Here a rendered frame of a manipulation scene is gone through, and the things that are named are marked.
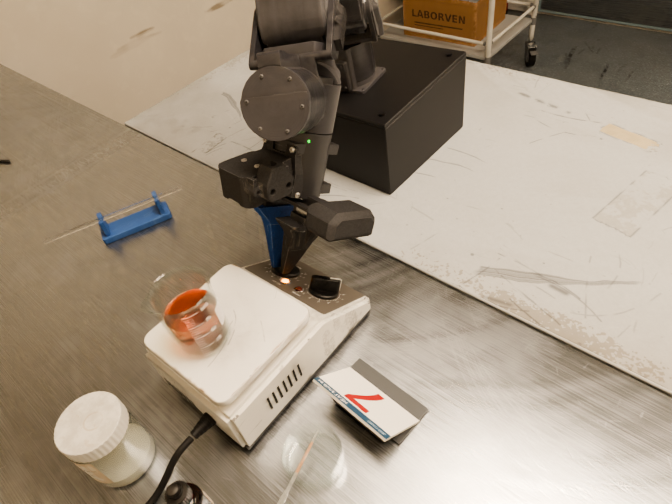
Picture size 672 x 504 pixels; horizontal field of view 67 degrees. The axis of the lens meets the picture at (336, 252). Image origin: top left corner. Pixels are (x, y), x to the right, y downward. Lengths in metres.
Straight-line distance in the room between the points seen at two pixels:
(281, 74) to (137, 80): 1.61
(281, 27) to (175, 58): 1.60
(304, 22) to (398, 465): 0.40
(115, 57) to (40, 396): 1.46
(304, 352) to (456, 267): 0.22
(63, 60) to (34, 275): 1.17
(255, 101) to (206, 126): 0.55
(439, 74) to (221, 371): 0.48
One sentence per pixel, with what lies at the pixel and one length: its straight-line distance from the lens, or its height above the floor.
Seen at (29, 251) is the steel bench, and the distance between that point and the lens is 0.86.
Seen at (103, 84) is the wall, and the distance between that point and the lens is 1.96.
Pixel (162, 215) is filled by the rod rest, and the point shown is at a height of 0.91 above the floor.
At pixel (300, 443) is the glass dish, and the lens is 0.51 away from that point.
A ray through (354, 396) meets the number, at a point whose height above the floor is 0.93.
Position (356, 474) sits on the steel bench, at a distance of 0.50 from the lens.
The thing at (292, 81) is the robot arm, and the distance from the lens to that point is 0.41.
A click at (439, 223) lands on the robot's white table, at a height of 0.90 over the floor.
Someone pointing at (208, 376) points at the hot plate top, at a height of 0.99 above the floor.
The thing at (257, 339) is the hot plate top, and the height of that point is 0.99.
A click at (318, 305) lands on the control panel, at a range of 0.52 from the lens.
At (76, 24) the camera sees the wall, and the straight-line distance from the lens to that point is 1.89.
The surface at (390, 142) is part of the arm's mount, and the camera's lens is 0.67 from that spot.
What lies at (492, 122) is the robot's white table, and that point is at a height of 0.90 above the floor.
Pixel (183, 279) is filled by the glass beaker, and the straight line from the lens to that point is 0.47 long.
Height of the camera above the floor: 1.36
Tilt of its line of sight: 46 degrees down
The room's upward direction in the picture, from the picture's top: 11 degrees counter-clockwise
